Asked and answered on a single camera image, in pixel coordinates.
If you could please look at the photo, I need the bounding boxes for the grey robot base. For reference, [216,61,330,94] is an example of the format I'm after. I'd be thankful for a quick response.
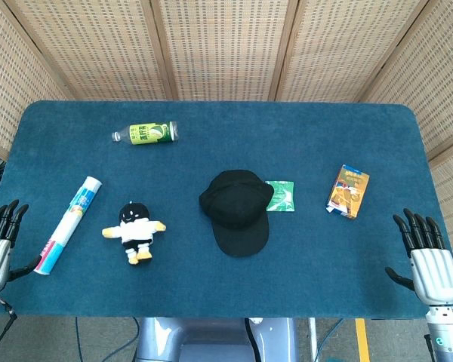
[134,317,299,362]

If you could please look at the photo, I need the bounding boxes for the orange snack box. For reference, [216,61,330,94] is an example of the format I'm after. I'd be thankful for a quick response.
[326,164,371,219]

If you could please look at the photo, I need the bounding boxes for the black baseball cap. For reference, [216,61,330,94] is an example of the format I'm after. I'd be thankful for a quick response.
[199,169,275,259]

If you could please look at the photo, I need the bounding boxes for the black and white plush doll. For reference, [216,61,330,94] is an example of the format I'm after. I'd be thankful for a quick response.
[101,202,167,266]

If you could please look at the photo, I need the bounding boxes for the bamboo folding screen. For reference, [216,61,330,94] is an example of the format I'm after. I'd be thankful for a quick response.
[0,0,453,261]

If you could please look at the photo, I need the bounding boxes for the blue table cloth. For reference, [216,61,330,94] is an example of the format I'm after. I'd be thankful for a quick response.
[0,100,453,320]

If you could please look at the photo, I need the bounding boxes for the green sachet packet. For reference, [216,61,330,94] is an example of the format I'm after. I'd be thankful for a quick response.
[264,180,295,213]

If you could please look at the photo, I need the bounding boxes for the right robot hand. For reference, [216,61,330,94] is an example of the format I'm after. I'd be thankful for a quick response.
[384,207,453,307]

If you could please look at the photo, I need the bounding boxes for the yellow floor tape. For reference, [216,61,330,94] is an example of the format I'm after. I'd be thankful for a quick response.
[355,318,371,362]

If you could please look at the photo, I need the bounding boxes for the green label plastic bottle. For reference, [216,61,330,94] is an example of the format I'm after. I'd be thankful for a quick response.
[111,121,180,146]

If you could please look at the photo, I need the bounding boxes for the blue and white tube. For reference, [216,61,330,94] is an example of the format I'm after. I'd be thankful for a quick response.
[33,176,103,276]

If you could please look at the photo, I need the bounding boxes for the black cable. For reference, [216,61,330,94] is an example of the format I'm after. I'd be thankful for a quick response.
[74,317,141,362]

